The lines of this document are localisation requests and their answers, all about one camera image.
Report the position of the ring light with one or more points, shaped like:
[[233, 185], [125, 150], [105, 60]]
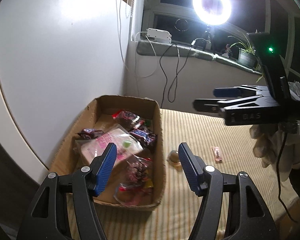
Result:
[[213, 12]]

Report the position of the brown jelly cup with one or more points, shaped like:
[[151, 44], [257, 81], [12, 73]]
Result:
[[173, 159]]

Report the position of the small figurine on sill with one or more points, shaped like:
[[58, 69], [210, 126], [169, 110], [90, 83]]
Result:
[[226, 52]]

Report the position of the green snack packet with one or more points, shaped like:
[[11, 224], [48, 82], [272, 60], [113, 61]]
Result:
[[148, 123]]

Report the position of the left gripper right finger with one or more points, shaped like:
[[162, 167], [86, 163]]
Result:
[[194, 170]]

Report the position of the right gloved hand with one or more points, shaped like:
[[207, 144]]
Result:
[[282, 155]]

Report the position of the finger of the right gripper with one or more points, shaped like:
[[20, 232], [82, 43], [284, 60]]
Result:
[[209, 105], [233, 92]]

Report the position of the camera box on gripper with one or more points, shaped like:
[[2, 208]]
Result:
[[272, 66]]

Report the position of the dark red cake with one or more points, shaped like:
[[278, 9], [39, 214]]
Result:
[[137, 186]]

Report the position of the red candy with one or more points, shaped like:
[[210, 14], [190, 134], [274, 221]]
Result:
[[128, 120]]

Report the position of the white power strip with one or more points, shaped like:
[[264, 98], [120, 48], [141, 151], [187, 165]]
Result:
[[161, 36]]

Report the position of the small pink snack packet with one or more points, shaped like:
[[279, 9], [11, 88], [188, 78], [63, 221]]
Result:
[[217, 154]]

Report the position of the green candy packet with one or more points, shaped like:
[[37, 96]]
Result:
[[126, 144]]

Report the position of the dark chocolate bar wrapper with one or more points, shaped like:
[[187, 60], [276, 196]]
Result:
[[90, 133]]

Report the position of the white round board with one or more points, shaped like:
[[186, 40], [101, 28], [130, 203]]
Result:
[[55, 57]]

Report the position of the snickers bar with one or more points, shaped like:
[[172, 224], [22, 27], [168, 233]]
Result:
[[146, 138]]

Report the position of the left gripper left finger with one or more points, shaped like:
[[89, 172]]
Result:
[[100, 170]]

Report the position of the cardboard box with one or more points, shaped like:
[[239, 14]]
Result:
[[72, 161]]

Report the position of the potted spider plant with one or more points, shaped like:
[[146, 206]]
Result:
[[246, 51]]

